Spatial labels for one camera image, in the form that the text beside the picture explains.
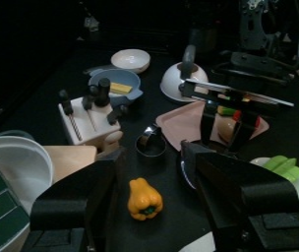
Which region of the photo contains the small black metal cup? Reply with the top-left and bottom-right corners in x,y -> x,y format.
133,123 -> 169,158

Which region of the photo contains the pink tray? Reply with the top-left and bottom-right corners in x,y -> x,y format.
155,99 -> 270,153

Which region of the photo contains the yellow toy bell pepper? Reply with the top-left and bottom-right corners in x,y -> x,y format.
125,177 -> 164,221

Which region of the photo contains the black-handled toy knife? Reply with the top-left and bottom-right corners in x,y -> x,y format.
57,89 -> 74,116
94,77 -> 112,108
81,85 -> 100,111

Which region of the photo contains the dark pan with shiny rim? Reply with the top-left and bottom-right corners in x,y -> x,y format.
180,157 -> 200,191

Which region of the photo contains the white pot with grey handles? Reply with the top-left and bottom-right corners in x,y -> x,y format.
0,129 -> 54,215

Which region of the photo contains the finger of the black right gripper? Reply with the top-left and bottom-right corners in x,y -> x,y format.
227,110 -> 262,155
197,97 -> 221,148

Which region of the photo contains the small grey metal fixture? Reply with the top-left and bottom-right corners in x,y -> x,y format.
82,14 -> 101,33

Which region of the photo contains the rounded beige wooden piece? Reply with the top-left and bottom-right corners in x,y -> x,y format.
102,130 -> 125,155

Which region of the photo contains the red toy bell pepper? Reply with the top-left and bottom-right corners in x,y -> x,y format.
231,109 -> 262,130

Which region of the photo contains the blue-grey bowl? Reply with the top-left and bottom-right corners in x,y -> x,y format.
86,68 -> 144,106

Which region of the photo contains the white knife block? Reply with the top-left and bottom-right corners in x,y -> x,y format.
57,97 -> 122,147

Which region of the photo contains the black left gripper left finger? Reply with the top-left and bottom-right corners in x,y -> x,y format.
19,147 -> 128,252

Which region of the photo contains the yellow toy butter block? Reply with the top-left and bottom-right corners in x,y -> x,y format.
109,82 -> 133,95

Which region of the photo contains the beige toy onion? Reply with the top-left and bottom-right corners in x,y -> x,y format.
216,114 -> 239,143

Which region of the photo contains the yellow toy corn green husk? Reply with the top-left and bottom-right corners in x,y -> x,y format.
216,94 -> 251,116

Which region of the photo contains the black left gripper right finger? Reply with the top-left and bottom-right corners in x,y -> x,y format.
180,140 -> 299,252

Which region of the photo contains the green toy lettuce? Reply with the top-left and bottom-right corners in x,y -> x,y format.
262,155 -> 299,183

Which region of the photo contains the white bowl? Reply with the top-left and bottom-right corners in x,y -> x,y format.
110,48 -> 152,74

